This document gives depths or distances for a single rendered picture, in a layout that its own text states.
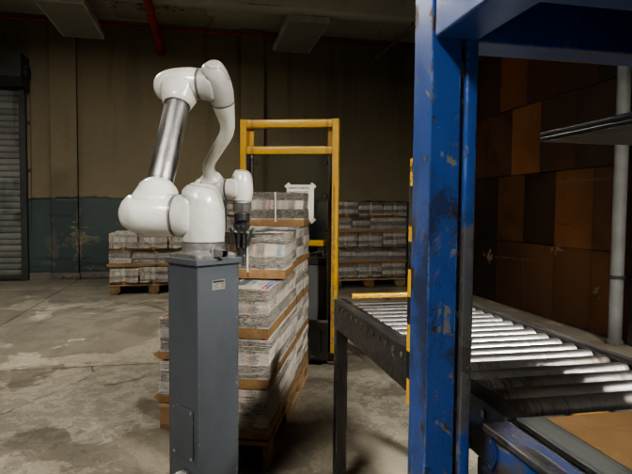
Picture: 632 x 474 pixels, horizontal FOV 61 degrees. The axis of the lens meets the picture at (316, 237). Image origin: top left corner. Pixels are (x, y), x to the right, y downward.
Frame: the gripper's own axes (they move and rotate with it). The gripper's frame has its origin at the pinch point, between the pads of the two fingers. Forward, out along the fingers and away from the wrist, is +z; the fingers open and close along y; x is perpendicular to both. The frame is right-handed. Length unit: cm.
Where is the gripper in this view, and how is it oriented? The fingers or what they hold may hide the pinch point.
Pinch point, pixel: (241, 254)
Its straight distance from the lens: 267.9
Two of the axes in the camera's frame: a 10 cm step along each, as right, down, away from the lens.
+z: -0.1, 10.0, 0.1
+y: -9.9, -0.1, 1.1
